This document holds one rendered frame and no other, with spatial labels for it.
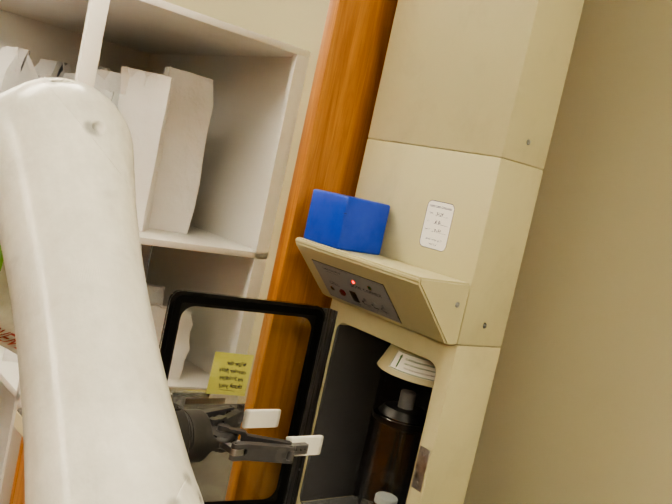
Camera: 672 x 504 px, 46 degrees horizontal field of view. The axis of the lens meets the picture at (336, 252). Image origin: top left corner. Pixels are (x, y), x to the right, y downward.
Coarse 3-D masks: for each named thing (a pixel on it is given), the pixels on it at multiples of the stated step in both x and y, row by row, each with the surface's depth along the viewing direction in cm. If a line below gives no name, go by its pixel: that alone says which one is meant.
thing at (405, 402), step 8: (408, 392) 138; (400, 400) 138; (408, 400) 138; (384, 408) 138; (392, 408) 137; (400, 408) 138; (408, 408) 138; (416, 408) 140; (392, 416) 136; (400, 416) 135; (408, 416) 135; (416, 416) 136; (424, 416) 137
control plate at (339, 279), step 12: (324, 264) 136; (324, 276) 139; (336, 276) 135; (348, 276) 131; (360, 276) 128; (336, 288) 139; (348, 288) 135; (360, 288) 131; (372, 288) 128; (384, 288) 124; (348, 300) 138; (360, 300) 134; (372, 300) 131; (384, 300) 127; (384, 312) 130; (396, 312) 127
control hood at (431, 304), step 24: (312, 264) 140; (336, 264) 132; (360, 264) 126; (384, 264) 123; (408, 264) 132; (408, 288) 118; (432, 288) 117; (456, 288) 120; (408, 312) 124; (432, 312) 118; (456, 312) 121; (432, 336) 123; (456, 336) 123
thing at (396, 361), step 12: (396, 348) 138; (384, 360) 138; (396, 360) 136; (408, 360) 134; (420, 360) 134; (396, 372) 135; (408, 372) 134; (420, 372) 133; (432, 372) 133; (420, 384) 132; (432, 384) 132
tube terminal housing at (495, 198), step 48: (384, 144) 141; (384, 192) 140; (432, 192) 131; (480, 192) 123; (528, 192) 126; (384, 240) 138; (480, 240) 122; (480, 288) 124; (384, 336) 136; (480, 336) 126; (480, 384) 129; (432, 432) 125; (480, 432) 132; (432, 480) 126
